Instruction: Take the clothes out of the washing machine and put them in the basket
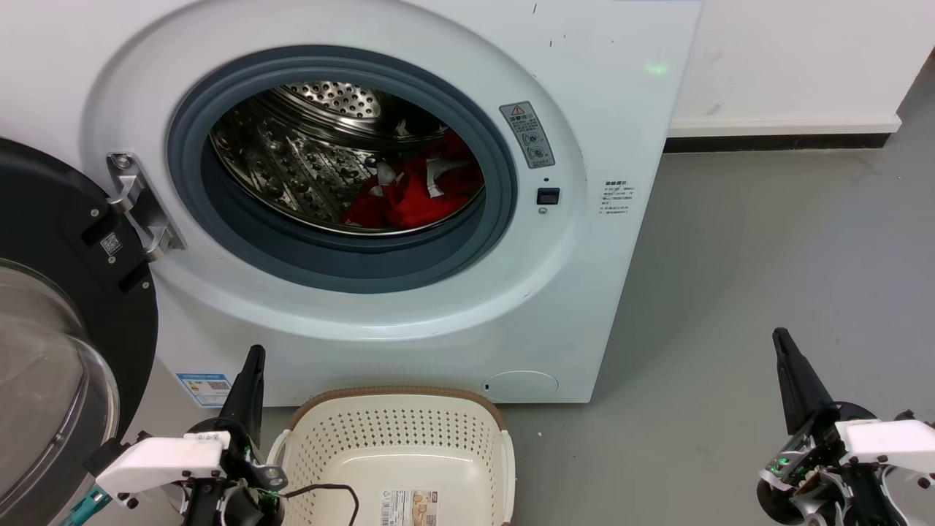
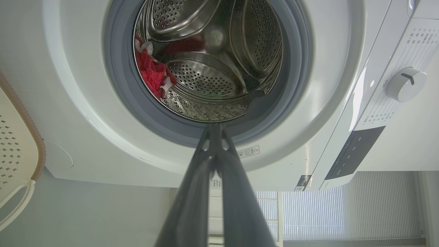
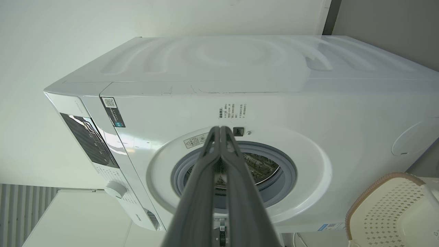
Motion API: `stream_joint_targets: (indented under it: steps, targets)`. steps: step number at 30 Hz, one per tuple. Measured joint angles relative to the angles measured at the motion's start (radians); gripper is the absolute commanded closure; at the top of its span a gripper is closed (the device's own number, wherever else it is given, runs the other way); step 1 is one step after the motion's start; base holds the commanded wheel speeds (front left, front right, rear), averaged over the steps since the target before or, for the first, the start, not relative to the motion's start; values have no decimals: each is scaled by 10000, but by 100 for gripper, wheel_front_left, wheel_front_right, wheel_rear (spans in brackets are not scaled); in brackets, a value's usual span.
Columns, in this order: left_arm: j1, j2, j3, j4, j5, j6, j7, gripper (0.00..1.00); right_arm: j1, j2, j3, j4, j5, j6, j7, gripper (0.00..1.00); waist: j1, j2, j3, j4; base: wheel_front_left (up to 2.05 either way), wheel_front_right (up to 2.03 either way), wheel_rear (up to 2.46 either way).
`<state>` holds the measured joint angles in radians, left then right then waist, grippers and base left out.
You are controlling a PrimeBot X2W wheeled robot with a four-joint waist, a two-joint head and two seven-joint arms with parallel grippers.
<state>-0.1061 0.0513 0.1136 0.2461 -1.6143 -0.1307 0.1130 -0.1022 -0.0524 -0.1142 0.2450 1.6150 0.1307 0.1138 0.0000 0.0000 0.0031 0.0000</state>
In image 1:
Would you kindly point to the cream plastic laundry basket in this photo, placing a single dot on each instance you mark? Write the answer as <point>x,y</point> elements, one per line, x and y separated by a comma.
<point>394,438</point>

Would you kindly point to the black washer door with glass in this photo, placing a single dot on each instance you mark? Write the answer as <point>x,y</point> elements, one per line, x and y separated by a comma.
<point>44,212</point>

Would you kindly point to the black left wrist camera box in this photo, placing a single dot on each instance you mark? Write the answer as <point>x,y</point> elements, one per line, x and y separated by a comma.
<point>117,453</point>

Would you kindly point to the round white filter cover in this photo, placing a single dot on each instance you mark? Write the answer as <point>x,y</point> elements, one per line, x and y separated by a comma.
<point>520,386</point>

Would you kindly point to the black door latch socket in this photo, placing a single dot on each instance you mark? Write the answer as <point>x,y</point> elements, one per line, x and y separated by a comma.
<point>548,196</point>

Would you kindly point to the small printed text sticker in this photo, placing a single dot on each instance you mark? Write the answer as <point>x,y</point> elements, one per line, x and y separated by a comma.
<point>617,197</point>

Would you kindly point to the grey warning sticker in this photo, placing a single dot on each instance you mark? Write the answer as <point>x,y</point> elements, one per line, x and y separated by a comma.
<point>527,135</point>

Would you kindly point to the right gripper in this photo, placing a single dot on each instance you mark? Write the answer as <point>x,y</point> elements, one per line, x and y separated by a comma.
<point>811,482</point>

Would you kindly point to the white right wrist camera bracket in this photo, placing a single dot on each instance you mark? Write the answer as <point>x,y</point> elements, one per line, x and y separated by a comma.
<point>891,442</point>

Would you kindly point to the silver metal door hinge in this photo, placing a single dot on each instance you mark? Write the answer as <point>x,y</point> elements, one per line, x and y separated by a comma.
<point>142,212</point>

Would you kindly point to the blue energy label sticker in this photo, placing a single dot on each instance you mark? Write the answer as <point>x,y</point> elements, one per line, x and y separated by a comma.
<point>204,391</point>

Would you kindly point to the grey rubber door gasket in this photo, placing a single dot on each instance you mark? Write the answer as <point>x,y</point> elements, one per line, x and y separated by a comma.
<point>329,267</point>

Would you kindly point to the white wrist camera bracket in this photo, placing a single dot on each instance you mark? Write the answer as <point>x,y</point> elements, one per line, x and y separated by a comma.
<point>891,442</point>
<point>161,460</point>

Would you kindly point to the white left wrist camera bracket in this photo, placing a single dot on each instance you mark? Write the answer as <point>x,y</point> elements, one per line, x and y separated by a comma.
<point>161,460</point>

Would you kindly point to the stainless steel washing machine drum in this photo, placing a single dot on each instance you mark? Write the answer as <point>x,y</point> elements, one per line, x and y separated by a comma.
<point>292,168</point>

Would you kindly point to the small QR sticker on door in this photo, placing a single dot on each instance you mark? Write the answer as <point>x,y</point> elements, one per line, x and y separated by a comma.
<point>111,243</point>

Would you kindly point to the black skirting strip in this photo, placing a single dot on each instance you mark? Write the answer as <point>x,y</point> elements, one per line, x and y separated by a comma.
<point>774,142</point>

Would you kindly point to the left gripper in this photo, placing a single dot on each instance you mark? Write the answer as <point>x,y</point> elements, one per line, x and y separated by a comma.
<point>241,504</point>

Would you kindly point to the white front-load washing machine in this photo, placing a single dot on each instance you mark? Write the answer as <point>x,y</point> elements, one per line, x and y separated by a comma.
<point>599,292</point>

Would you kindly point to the red and white garment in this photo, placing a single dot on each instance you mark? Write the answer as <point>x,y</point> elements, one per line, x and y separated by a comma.
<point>409,204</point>

